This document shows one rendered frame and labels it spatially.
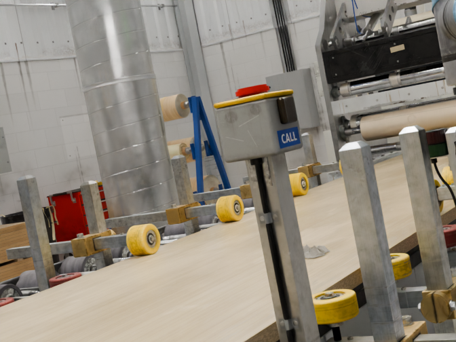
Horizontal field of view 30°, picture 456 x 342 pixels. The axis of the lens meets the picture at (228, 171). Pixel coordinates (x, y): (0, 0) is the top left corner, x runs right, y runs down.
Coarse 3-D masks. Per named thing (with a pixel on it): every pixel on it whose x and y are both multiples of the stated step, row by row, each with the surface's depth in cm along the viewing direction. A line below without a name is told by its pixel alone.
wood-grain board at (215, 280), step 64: (320, 192) 299; (384, 192) 261; (192, 256) 204; (256, 256) 185; (320, 256) 170; (0, 320) 168; (64, 320) 155; (128, 320) 144; (192, 320) 135; (256, 320) 127
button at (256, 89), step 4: (264, 84) 97; (244, 88) 97; (248, 88) 97; (252, 88) 96; (256, 88) 96; (260, 88) 96; (264, 88) 97; (268, 88) 97; (236, 92) 98; (240, 92) 97; (244, 92) 97; (248, 92) 96; (252, 92) 96; (256, 92) 97; (260, 92) 97; (240, 96) 97; (244, 96) 97
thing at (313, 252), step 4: (304, 248) 174; (308, 248) 173; (312, 248) 171; (316, 248) 171; (320, 248) 174; (324, 248) 173; (304, 252) 174; (308, 252) 172; (312, 252) 171; (316, 252) 171; (320, 252) 171; (324, 252) 173; (308, 256) 171; (312, 256) 170; (316, 256) 170
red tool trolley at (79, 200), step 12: (72, 192) 947; (60, 204) 958; (72, 204) 950; (60, 216) 961; (72, 216) 953; (84, 216) 947; (108, 216) 984; (60, 228) 963; (72, 228) 955; (84, 228) 947; (60, 240) 966
